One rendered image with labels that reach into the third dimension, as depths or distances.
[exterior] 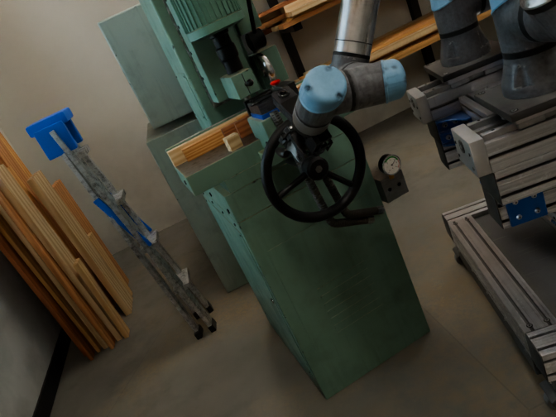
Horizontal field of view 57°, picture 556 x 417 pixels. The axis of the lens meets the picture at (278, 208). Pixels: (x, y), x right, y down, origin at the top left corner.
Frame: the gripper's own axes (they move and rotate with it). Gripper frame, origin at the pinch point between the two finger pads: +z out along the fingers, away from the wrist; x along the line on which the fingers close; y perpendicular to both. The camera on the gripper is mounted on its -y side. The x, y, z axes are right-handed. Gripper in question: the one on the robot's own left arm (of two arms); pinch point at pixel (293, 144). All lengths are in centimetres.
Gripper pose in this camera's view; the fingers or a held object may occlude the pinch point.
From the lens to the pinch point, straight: 120.4
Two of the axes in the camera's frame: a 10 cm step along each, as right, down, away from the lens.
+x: 8.5, -4.9, 1.9
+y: 5.1, 8.5, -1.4
